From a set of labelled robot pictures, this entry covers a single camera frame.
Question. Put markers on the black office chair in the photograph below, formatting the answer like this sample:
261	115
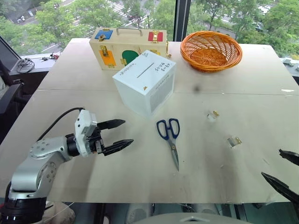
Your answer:
8	95

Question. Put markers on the dark window frame post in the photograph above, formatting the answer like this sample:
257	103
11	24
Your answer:
182	18

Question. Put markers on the white slotted box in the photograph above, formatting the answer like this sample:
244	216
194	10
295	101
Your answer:
140	93

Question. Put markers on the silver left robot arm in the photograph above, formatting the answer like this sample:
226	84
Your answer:
28	168

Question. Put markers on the wooden lock box with latches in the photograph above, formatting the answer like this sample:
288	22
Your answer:
116	45

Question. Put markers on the orange wicker basket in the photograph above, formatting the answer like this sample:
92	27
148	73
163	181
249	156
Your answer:
187	54

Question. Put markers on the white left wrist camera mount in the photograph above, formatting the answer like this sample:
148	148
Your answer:
84	126

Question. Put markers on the white objects on sill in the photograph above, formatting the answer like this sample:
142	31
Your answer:
290	62

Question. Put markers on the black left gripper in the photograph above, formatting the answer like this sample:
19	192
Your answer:
97	142

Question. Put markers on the small keys bunch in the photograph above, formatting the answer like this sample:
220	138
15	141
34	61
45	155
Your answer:
50	56

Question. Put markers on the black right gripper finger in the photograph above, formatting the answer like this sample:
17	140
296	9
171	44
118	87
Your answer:
283	187
292	156

